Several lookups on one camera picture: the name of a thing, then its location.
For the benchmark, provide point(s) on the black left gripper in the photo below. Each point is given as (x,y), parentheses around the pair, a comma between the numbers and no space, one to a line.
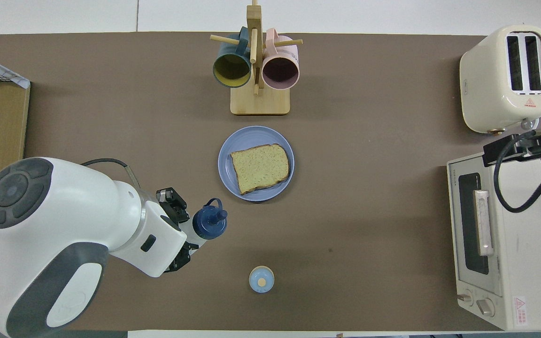
(169,202)

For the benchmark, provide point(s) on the clear squeeze bottle blue cap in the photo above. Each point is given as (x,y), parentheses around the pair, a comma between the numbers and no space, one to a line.
(209,223)

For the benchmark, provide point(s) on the toasted bread slice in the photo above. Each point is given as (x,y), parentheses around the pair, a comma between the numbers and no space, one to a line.
(260,169)

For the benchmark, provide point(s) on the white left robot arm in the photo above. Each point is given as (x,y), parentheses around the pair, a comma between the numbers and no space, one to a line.
(64,225)

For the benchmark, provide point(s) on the blue round plate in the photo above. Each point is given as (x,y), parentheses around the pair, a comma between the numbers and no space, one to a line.
(226,155)

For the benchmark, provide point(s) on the cream two-slot toaster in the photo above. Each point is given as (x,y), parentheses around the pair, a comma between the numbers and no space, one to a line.
(484,84)

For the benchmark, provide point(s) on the small blue bell wooden knob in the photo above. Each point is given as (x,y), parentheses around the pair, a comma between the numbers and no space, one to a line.
(261,279)

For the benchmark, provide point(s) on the white toaster oven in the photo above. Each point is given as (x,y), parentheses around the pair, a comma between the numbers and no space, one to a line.
(529,253)

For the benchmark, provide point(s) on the brown table mat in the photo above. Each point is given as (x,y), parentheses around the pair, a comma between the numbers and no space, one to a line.
(369,211)

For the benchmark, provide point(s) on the wooden mug tree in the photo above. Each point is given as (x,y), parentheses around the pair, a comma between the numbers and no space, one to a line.
(260,101)

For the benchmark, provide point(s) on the dark teal mug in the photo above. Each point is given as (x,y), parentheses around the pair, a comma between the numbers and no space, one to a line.
(231,70)

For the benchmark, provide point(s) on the pink mug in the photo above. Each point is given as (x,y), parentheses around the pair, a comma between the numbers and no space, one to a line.
(280,72)

